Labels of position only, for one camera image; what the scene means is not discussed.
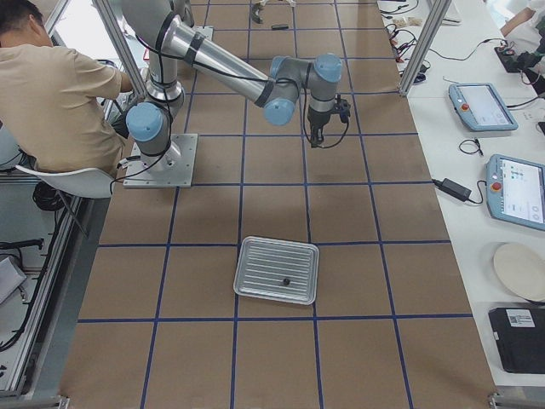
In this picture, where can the white plastic chair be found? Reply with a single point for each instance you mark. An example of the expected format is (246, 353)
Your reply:
(90, 183)

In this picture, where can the silver ribbed metal tray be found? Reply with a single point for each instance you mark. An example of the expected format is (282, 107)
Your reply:
(264, 263)

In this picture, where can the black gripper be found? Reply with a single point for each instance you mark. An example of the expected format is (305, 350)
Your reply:
(318, 119)

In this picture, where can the upper blue teach pendant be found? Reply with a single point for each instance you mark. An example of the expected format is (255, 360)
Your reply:
(480, 108)

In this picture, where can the cream round plate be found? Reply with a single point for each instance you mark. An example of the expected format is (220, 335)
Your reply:
(521, 270)

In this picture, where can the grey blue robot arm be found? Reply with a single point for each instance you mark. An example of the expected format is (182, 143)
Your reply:
(165, 30)

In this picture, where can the curved metal brake shoe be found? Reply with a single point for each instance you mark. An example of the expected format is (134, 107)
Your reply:
(255, 13)

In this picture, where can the aluminium frame post right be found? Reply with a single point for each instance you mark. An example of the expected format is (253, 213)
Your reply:
(424, 42)

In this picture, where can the black power adapter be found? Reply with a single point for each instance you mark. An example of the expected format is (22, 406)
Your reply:
(453, 189)

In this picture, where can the aluminium frame post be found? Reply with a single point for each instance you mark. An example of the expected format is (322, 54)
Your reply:
(424, 42)
(119, 43)

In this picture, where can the blue teach pendant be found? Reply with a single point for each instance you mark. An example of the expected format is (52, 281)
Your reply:
(515, 191)
(480, 108)

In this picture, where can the aluminium frame post left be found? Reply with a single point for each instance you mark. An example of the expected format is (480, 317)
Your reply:
(119, 43)

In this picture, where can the lower blue teach pendant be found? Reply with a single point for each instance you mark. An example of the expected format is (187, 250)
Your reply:
(515, 191)

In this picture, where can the black tablet device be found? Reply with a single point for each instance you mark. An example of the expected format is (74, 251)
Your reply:
(519, 336)

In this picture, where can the person in beige shirt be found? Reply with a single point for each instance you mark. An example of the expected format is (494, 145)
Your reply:
(49, 97)

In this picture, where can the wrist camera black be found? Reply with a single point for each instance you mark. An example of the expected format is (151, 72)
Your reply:
(342, 108)

